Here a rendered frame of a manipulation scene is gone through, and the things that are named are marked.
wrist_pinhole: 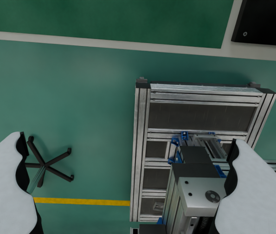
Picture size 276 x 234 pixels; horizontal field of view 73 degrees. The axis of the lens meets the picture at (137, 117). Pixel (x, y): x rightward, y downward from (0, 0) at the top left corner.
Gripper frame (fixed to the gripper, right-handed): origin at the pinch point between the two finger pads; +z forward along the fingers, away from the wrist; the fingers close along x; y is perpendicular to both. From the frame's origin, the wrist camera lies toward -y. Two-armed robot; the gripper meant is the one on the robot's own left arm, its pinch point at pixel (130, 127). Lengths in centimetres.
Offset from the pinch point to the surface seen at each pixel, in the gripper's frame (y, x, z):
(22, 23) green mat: -3.5, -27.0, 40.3
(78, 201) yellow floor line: 160, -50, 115
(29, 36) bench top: -0.6, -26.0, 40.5
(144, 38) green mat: -1.6, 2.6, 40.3
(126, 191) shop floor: 144, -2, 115
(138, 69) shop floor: 25, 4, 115
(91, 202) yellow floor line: 161, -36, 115
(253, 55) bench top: 1, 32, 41
